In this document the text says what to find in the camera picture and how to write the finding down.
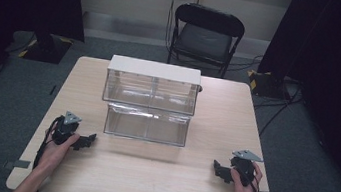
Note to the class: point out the person's left hand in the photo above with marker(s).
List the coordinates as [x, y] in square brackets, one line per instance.
[55, 155]

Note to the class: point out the clear drawer cabinet white top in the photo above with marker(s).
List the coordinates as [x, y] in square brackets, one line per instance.
[152, 85]

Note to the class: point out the black stand base striped tape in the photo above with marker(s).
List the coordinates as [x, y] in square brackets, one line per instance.
[269, 86]
[47, 48]

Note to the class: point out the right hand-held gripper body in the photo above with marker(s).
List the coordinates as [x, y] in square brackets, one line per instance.
[244, 165]

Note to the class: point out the black folding chair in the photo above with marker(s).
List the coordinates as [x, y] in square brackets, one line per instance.
[205, 37]

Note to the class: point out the clear plastic drawer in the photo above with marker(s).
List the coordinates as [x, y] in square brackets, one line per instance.
[146, 126]

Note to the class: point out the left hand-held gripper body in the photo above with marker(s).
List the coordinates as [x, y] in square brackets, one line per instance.
[66, 128]

